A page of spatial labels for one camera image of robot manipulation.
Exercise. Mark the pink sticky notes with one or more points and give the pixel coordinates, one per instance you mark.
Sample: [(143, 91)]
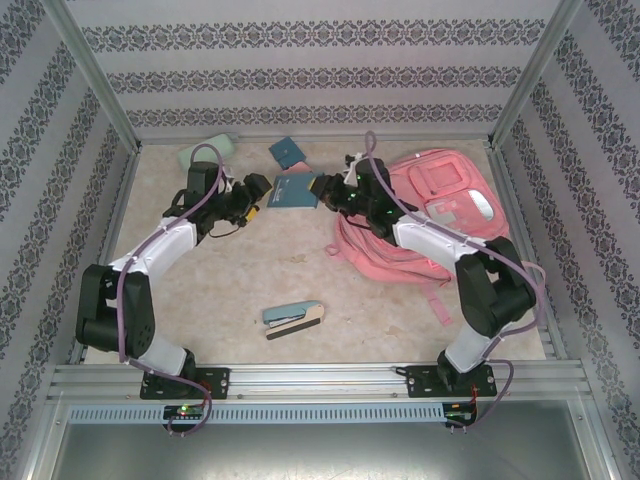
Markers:
[(301, 167)]

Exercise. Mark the teal notebook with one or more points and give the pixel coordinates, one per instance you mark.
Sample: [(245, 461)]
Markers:
[(292, 192)]

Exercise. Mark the mint green pencil case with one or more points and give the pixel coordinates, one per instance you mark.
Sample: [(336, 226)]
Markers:
[(227, 142)]

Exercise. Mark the small teal wallet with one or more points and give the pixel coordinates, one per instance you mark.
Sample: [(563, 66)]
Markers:
[(285, 150)]

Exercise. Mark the pink backpack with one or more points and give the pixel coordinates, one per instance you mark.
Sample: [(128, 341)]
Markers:
[(450, 170)]

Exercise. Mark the blue and beige stapler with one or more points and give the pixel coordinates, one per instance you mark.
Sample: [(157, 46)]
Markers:
[(290, 315)]

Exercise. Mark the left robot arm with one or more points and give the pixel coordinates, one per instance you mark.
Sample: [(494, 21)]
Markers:
[(115, 310)]

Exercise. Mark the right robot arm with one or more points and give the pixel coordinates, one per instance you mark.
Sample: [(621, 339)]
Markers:
[(495, 295)]

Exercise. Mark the grey metal panel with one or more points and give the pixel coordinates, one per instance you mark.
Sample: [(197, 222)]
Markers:
[(320, 450)]

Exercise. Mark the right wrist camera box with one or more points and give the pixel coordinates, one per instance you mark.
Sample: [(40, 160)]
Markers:
[(352, 162)]

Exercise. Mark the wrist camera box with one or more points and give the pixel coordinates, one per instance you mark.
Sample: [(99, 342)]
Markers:
[(228, 181), (352, 162)]

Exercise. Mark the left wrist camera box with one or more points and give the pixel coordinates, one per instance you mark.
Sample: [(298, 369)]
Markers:
[(228, 181)]

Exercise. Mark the aluminium side rail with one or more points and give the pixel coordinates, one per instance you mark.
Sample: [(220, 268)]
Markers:
[(526, 240), (120, 200)]

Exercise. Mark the aluminium frame post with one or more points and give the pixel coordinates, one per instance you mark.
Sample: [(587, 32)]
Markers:
[(534, 70), (95, 70)]

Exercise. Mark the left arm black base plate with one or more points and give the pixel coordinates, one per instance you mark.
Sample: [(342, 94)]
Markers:
[(217, 382)]

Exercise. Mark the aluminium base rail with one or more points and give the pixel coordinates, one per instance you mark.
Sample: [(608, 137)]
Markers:
[(320, 380)]

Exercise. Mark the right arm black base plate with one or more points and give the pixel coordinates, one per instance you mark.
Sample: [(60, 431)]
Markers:
[(420, 380)]

